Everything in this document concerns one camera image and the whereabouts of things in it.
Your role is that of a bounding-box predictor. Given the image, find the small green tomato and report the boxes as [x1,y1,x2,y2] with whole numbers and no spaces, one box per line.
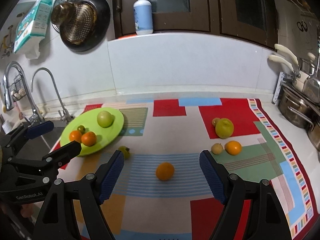
[77,125,86,134]

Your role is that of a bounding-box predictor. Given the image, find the green apple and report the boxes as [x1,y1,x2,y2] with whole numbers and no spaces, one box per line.
[97,111,114,128]

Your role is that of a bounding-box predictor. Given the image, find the green tomato with stem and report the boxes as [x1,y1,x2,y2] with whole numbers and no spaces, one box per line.
[118,146,131,160]

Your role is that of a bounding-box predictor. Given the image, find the large orange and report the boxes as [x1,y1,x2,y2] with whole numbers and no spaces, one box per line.
[156,162,175,181]

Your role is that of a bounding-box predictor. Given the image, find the person's hand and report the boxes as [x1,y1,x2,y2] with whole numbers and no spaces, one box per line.
[0,203,36,219]

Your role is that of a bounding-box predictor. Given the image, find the chrome tall faucet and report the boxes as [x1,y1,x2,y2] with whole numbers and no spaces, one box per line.
[2,61,44,124]

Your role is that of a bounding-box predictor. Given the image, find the small orange on plate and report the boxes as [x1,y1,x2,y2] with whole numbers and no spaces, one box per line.
[69,130,82,143]

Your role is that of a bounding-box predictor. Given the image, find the larger orange on plate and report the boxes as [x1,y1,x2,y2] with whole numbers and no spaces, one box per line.
[81,131,97,147]

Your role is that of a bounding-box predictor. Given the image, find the lime green plate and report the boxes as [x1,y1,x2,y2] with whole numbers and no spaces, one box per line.
[60,107,124,157]

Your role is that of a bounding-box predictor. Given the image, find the small bright orange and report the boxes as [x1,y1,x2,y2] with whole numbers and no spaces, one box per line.
[225,140,242,155]

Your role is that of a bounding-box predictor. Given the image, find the small tan round fruit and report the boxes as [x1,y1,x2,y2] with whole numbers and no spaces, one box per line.
[211,143,224,155]

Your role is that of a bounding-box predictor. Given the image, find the large yellow-green citrus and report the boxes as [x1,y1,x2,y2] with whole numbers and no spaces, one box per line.
[215,118,234,139]

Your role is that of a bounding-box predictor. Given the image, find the white teal paper package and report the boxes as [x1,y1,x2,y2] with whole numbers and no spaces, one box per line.
[14,0,53,60]

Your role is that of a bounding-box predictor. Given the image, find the colourful patterned table mat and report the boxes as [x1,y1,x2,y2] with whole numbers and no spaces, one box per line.
[59,98,319,239]

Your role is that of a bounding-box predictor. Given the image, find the small brown-green fruit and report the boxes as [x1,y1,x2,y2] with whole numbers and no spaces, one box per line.
[212,118,220,127]

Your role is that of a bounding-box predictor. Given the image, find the stainless steel pot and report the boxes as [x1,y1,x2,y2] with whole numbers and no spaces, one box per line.
[278,86,315,129]

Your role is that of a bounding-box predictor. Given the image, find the brass colander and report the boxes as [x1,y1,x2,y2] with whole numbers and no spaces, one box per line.
[50,2,96,46]

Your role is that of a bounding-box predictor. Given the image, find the black frying pan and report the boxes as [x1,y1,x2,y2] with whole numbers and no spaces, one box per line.
[63,0,111,53]

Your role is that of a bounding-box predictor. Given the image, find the white blue soap bottle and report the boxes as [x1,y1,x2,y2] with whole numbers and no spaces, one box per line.
[133,0,153,35]

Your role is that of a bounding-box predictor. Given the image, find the white metal rack bracket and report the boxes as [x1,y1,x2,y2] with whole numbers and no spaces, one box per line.
[272,72,286,105]

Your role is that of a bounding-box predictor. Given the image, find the cream pan handle lower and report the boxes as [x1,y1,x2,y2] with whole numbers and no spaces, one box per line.
[268,55,296,73]

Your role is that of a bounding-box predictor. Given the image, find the cream pan handle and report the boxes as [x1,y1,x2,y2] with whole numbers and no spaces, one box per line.
[268,55,296,73]
[274,43,299,66]

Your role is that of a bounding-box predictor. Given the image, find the cream pan handle upper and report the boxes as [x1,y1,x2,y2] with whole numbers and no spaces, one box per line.
[274,43,299,66]

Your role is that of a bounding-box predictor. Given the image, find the dark wooden window frame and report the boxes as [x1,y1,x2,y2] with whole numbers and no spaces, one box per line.
[112,0,278,49]

